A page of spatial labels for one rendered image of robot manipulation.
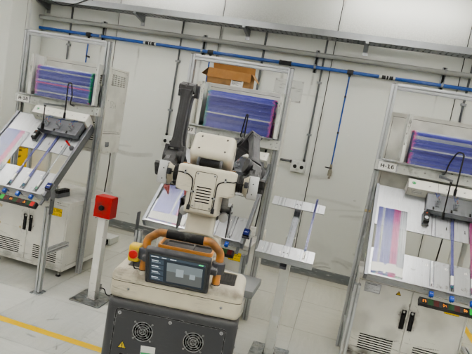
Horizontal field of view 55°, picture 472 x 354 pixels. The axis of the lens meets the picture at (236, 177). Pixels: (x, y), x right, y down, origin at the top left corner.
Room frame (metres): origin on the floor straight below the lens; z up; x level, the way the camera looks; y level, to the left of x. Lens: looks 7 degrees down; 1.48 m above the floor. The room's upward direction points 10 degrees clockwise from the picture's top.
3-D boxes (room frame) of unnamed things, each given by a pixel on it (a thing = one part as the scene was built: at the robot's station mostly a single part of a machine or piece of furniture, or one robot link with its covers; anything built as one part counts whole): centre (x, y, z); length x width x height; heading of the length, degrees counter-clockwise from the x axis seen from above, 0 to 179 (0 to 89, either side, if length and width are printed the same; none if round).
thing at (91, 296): (3.16, 0.89, 0.39); 0.24 x 0.24 x 0.78; 77
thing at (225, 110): (3.32, 0.05, 1.52); 0.51 x 0.13 x 0.27; 77
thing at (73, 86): (3.81, 1.49, 0.95); 1.35 x 0.82 x 1.90; 167
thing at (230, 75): (3.64, 0.09, 1.82); 0.68 x 0.30 x 0.20; 77
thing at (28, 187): (3.60, 1.52, 0.66); 1.01 x 0.73 x 1.31; 167
